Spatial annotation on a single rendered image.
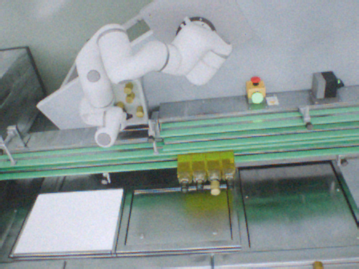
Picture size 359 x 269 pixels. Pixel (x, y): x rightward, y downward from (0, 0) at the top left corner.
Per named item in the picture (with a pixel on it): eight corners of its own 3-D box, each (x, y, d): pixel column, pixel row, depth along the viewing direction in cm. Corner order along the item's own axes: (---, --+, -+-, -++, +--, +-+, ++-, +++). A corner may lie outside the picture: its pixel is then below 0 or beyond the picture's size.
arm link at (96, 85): (141, 97, 112) (128, 57, 116) (138, 62, 92) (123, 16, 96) (89, 110, 110) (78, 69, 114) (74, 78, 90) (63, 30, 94)
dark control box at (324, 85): (310, 88, 152) (316, 99, 145) (312, 72, 147) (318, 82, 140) (330, 86, 151) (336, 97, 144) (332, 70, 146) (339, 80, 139)
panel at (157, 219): (38, 196, 166) (11, 260, 140) (36, 192, 165) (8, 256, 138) (233, 183, 157) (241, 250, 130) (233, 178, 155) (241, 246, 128)
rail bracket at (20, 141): (22, 139, 171) (4, 172, 153) (8, 111, 160) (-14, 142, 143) (32, 138, 170) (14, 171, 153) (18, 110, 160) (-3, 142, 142)
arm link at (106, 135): (94, 108, 123) (122, 110, 123) (100, 99, 133) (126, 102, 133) (93, 148, 129) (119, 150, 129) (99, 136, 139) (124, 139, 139)
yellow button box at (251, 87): (246, 94, 155) (248, 103, 149) (245, 79, 150) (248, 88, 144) (262, 93, 154) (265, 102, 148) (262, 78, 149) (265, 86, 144)
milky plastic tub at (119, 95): (113, 115, 164) (110, 126, 157) (100, 72, 150) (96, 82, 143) (151, 112, 162) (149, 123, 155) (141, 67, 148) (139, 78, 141)
